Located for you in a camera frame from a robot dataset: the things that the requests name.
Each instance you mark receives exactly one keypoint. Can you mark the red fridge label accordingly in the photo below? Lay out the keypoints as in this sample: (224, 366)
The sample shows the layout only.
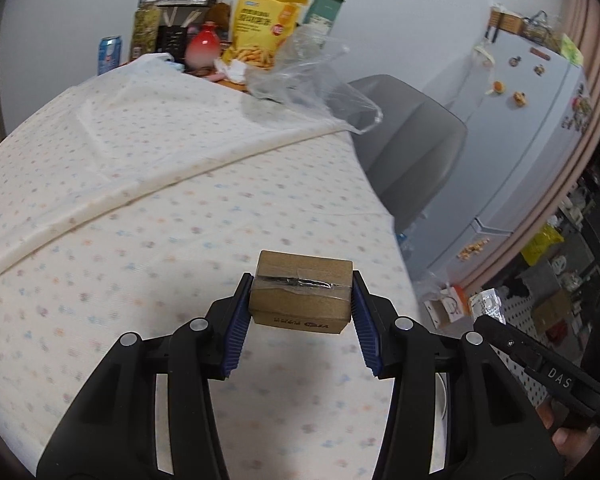
(542, 51)

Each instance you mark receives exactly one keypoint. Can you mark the yellow plastic bag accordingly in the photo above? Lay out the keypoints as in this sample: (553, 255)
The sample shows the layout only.
(542, 246)

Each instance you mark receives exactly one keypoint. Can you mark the white pegboard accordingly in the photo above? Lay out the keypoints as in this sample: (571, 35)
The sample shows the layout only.
(517, 320)

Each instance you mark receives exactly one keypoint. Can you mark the cluster of colourful fridge stickers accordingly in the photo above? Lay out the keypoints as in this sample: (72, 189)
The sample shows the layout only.
(577, 110)

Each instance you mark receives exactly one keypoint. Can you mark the person's right hand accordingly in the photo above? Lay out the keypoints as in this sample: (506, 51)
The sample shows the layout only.
(572, 445)

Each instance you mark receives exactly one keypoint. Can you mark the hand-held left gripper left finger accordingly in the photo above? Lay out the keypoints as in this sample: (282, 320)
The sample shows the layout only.
(235, 332)

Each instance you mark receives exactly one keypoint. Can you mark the small brown cardboard box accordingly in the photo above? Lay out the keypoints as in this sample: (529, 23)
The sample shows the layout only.
(300, 292)

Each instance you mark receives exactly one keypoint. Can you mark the tall green box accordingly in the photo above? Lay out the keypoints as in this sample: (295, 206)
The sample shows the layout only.
(322, 12)

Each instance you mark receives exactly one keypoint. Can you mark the large brown cardboard box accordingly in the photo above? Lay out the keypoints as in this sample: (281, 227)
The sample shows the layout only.
(552, 311)

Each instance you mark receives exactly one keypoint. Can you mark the floral printed tablecloth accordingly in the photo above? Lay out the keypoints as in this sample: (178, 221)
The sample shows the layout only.
(180, 210)

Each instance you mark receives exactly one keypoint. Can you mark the white refrigerator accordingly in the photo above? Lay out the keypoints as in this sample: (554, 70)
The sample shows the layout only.
(520, 160)

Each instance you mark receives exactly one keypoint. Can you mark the clear bag of bottles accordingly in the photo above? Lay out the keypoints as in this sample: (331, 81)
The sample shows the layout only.
(406, 241)

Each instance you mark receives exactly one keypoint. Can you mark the orange fridge magnet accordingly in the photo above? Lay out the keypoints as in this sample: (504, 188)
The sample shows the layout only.
(499, 87)

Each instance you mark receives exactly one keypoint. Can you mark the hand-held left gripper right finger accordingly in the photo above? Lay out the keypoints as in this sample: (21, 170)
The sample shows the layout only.
(364, 327)

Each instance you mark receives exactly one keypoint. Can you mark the yellow fridge magnet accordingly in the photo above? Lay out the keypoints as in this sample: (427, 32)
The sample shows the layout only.
(519, 98)

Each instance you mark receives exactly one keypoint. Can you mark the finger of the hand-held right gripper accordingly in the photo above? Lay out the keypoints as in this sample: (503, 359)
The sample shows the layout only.
(505, 340)

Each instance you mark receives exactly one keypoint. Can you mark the black patterned box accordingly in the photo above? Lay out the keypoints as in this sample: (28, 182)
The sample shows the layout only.
(172, 35)

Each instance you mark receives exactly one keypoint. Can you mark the yellow snack bag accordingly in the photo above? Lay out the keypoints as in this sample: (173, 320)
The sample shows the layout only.
(265, 25)

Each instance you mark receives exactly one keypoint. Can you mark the grey upholstered chair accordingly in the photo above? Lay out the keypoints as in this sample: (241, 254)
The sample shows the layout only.
(410, 150)

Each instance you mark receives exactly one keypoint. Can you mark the wicker basket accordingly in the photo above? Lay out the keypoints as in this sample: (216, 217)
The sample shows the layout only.
(510, 21)

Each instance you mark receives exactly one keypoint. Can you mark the black shelf rack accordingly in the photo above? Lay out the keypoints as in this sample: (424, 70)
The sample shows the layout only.
(597, 240)

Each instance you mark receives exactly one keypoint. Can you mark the orange and white carton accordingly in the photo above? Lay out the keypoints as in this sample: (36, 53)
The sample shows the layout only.
(447, 306)

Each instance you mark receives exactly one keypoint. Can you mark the cluster of small orange magnets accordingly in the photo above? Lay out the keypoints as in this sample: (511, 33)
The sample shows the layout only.
(472, 250)

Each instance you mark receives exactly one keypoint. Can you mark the silver pill blister pack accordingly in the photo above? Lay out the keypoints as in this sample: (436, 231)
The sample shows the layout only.
(485, 305)

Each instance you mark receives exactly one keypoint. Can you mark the large clear plastic bag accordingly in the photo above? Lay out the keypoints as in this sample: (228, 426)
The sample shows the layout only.
(305, 85)

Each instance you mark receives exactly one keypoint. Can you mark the red round vase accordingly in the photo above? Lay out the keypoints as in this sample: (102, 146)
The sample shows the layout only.
(205, 50)

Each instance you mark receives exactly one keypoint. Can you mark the light green packet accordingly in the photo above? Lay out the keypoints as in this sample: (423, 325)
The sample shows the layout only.
(572, 50)

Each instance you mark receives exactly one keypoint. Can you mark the green glass bottle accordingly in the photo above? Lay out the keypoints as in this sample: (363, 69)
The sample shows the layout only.
(145, 27)

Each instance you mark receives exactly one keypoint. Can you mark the clear hanging plastic bag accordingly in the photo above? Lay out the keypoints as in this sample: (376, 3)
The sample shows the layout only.
(482, 54)

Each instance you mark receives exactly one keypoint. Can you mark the blue drink can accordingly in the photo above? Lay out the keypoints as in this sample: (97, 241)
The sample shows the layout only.
(109, 55)

